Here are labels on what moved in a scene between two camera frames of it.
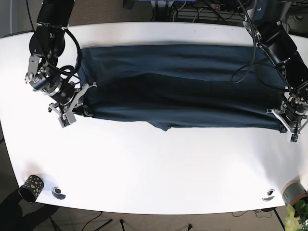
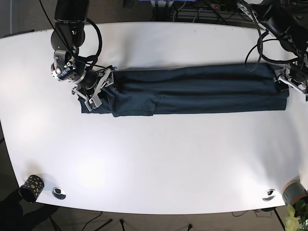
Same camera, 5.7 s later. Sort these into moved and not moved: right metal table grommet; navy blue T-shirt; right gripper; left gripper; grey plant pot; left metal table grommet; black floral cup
Moved: left gripper; navy blue T-shirt; right gripper
Not moved: grey plant pot; right metal table grommet; left metal table grommet; black floral cup
